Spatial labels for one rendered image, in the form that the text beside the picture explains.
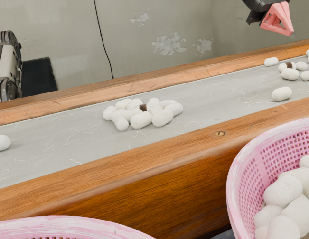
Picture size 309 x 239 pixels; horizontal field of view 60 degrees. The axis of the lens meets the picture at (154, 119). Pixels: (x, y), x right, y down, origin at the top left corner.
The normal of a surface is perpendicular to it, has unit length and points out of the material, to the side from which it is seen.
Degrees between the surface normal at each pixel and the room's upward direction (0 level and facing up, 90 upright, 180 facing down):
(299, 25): 90
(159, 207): 90
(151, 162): 0
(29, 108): 45
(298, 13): 90
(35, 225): 75
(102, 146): 0
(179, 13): 90
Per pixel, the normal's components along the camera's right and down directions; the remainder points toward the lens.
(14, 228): 0.01, 0.07
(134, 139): -0.14, -0.94
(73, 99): 0.17, -0.48
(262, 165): 0.62, -0.15
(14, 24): 0.41, 0.25
